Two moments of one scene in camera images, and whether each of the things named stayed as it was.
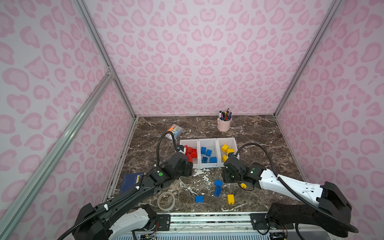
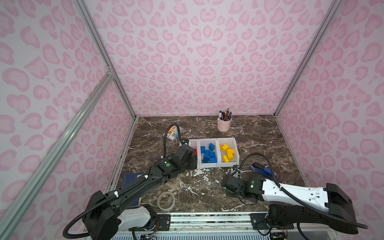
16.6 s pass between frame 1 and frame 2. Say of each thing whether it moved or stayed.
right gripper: moved
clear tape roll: stayed
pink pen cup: stayed
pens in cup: stayed
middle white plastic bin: stayed
